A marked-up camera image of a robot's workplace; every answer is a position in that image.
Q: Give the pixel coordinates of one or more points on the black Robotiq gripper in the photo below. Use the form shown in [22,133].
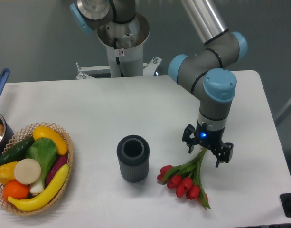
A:
[211,140]

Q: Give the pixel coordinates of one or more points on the red tulip bouquet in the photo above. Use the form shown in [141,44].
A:
[185,179]

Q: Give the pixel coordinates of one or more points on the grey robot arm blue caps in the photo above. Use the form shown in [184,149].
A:
[204,75]

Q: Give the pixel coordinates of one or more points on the dark grey ribbed vase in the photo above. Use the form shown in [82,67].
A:
[133,154]

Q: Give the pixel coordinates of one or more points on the black device at table edge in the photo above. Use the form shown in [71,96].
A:
[286,204]

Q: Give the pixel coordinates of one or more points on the purple eggplant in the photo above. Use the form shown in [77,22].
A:
[56,166]

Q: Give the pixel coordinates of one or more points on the green bok choy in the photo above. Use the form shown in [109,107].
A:
[44,151]

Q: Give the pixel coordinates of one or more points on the long yellow squash lower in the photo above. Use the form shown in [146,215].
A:
[46,195]

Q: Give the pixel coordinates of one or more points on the yellow squash upper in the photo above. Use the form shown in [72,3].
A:
[47,132]

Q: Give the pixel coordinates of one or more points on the woven wicker basket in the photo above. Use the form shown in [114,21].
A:
[26,133]

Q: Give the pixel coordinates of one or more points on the beige round disc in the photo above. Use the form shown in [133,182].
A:
[27,171]

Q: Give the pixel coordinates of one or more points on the green cucumber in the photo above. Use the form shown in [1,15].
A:
[17,152]

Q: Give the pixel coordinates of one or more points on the orange fruit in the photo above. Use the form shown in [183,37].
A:
[16,190]

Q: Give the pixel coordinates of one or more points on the yellow bell pepper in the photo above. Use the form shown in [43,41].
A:
[7,172]

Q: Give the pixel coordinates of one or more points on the white metal base frame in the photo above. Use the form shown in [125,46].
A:
[149,69]

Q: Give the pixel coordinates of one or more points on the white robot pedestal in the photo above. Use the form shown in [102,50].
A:
[124,45]

